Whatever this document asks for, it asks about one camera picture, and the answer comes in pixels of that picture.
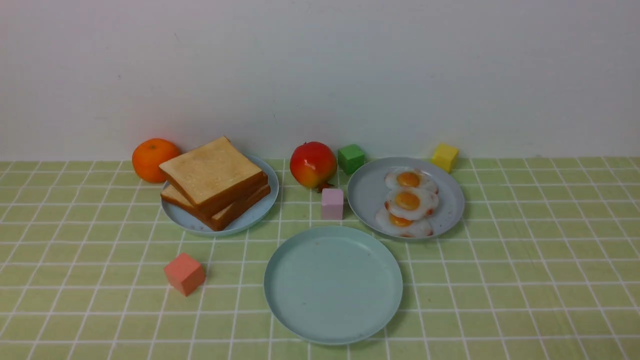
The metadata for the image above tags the grey egg plate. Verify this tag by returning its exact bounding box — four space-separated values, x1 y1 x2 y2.
347 157 466 240

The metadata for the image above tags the yellow cube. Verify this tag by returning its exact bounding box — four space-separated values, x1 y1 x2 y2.
430 143 460 173

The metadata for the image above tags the green cube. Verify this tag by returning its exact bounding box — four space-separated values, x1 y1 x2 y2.
337 144 366 175

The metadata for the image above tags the blue bread plate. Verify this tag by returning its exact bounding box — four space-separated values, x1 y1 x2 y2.
161 153 281 239

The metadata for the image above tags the salmon red cube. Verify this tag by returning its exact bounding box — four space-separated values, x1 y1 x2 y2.
163 252 206 297

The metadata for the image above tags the orange fruit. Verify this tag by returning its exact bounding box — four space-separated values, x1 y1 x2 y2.
131 137 182 183

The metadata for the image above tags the light blue centre plate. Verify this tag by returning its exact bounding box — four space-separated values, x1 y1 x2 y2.
263 226 403 346

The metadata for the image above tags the red yellow apple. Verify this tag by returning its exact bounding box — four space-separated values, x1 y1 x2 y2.
289 141 338 193

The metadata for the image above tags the pink cube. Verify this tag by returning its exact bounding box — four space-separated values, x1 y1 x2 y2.
321 187 345 221

